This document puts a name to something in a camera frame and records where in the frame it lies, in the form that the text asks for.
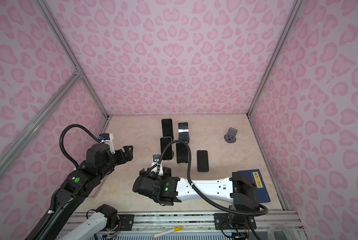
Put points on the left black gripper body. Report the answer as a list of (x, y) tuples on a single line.
[(115, 160)]

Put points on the black phone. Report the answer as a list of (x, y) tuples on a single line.
[(183, 132), (167, 128), (181, 153), (203, 161), (166, 148)]

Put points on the grey round phone stand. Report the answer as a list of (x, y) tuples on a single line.
[(230, 137)]

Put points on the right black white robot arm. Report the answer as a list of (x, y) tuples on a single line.
[(237, 195)]

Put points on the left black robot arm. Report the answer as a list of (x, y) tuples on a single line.
[(78, 185)]

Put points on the white yellow marker pen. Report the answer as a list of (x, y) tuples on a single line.
[(167, 232)]

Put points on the blue book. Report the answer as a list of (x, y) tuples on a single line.
[(256, 176)]

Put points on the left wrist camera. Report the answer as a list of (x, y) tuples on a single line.
[(107, 139)]

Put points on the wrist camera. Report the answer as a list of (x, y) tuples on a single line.
[(156, 166), (107, 139)]

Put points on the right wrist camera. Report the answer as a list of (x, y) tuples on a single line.
[(156, 166)]

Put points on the left corner aluminium post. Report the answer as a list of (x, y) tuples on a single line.
[(70, 54)]

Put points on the corner aluminium post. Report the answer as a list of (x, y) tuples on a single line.
[(70, 54), (283, 36)]

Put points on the diagonal aluminium frame bar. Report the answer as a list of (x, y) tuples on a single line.
[(7, 158)]

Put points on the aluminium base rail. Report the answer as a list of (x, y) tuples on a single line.
[(201, 225)]

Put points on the right corner aluminium post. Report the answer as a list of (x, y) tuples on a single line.
[(283, 36)]

